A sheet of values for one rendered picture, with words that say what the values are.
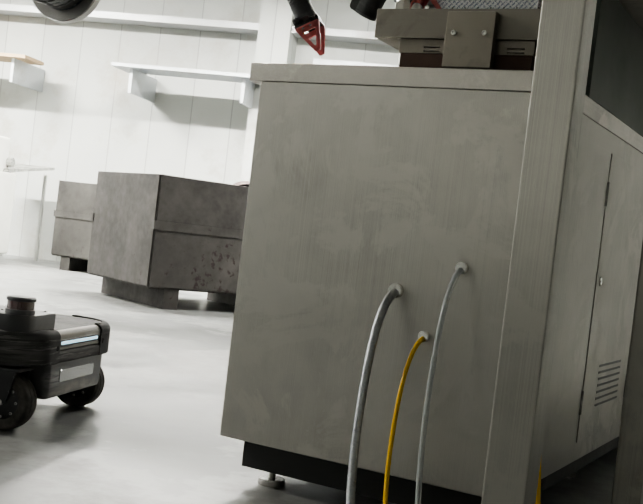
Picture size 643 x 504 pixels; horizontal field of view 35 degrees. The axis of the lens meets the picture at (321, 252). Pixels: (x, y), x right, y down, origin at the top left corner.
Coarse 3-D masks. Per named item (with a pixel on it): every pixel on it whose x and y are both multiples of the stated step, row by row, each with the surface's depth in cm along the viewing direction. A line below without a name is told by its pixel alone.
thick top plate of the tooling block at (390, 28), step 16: (384, 16) 212; (400, 16) 210; (416, 16) 208; (432, 16) 207; (512, 16) 199; (528, 16) 197; (384, 32) 212; (400, 32) 210; (416, 32) 208; (432, 32) 207; (512, 32) 199; (528, 32) 197
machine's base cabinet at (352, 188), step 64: (256, 128) 218; (320, 128) 211; (384, 128) 204; (448, 128) 198; (512, 128) 192; (256, 192) 217; (320, 192) 210; (384, 192) 203; (448, 192) 197; (512, 192) 191; (576, 192) 211; (640, 192) 268; (256, 256) 217; (320, 256) 210; (384, 256) 203; (448, 256) 197; (576, 256) 217; (640, 256) 277; (256, 320) 216; (320, 320) 209; (384, 320) 202; (448, 320) 196; (576, 320) 223; (256, 384) 215; (320, 384) 208; (384, 384) 202; (448, 384) 196; (576, 384) 229; (256, 448) 219; (320, 448) 208; (384, 448) 201; (448, 448) 195; (576, 448) 238
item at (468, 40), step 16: (448, 16) 203; (464, 16) 201; (480, 16) 200; (496, 16) 199; (448, 32) 203; (464, 32) 201; (480, 32) 200; (496, 32) 200; (448, 48) 203; (464, 48) 201; (480, 48) 200; (448, 64) 202; (464, 64) 201; (480, 64) 199
